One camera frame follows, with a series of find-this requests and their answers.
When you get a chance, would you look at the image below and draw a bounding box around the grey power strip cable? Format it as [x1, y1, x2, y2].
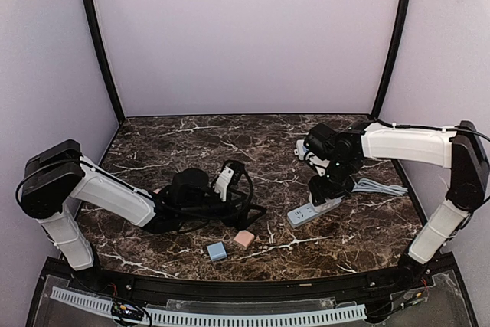
[351, 178, 410, 197]

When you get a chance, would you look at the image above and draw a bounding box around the white cube socket adapter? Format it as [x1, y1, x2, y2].
[309, 193, 342, 214]

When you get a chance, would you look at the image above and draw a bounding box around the blue-grey power strip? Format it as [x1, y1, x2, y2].
[287, 198, 341, 228]

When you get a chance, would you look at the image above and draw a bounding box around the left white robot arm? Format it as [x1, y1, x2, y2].
[15, 139, 266, 272]

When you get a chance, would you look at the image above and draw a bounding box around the pink plug adapter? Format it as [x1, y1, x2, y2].
[233, 230, 255, 249]

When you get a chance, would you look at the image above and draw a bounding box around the white colourful power strip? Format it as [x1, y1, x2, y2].
[294, 139, 309, 161]

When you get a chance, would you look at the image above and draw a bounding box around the white slotted cable duct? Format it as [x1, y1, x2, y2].
[50, 286, 367, 326]

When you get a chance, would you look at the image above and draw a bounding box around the black front frame rail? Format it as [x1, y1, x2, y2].
[45, 256, 456, 307]

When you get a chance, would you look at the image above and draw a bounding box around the right black frame post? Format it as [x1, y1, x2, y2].
[370, 0, 410, 118]

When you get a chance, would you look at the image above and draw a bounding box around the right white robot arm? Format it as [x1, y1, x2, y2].
[295, 120, 489, 267]

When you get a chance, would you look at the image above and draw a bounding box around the left black frame post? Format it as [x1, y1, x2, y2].
[82, 0, 126, 125]

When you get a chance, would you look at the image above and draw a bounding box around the blue flat plug adapter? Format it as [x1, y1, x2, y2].
[207, 242, 227, 261]

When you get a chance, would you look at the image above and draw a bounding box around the small green circuit board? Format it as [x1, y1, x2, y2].
[110, 302, 145, 321]

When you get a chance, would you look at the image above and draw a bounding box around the black frame post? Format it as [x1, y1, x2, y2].
[82, 0, 126, 125]
[370, 0, 410, 118]

